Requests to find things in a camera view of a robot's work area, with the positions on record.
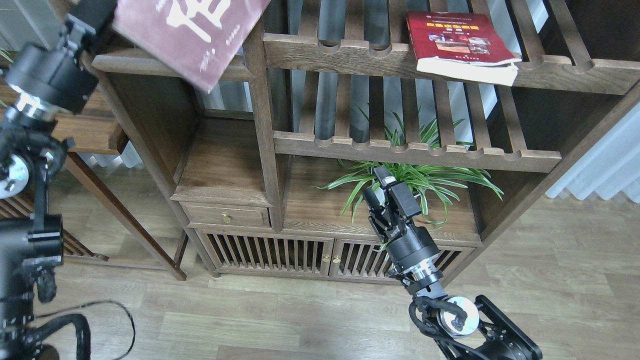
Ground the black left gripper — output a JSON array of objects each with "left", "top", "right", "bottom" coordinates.
[{"left": 5, "top": 0, "right": 118, "bottom": 114}]

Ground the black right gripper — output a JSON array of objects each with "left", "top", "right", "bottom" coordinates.
[{"left": 362, "top": 165, "right": 442, "bottom": 281}]

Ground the dark maroon book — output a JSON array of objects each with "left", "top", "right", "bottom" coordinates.
[{"left": 112, "top": 0, "right": 269, "bottom": 93}]

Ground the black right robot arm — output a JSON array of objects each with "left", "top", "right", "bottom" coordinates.
[{"left": 363, "top": 165, "right": 543, "bottom": 360}]

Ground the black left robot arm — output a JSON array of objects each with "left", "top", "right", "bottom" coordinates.
[{"left": 0, "top": 0, "right": 118, "bottom": 360}]

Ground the spider plant in white pot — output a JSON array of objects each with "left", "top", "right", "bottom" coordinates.
[{"left": 311, "top": 111, "right": 505, "bottom": 230}]

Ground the dark wooden bookshelf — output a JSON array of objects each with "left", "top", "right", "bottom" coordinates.
[{"left": 83, "top": 0, "right": 639, "bottom": 285}]

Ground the wooden side table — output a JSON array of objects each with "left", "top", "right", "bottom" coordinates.
[{"left": 0, "top": 50, "right": 188, "bottom": 281}]

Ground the red book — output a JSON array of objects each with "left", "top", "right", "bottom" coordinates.
[{"left": 406, "top": 11, "right": 521, "bottom": 87}]

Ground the slatted wooden rack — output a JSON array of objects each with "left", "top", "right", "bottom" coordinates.
[{"left": 0, "top": 194, "right": 109, "bottom": 262}]

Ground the white curtain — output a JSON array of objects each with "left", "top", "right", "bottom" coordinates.
[{"left": 545, "top": 104, "right": 640, "bottom": 204}]

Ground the black floor cable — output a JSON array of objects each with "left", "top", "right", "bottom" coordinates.
[{"left": 35, "top": 300, "right": 137, "bottom": 360}]

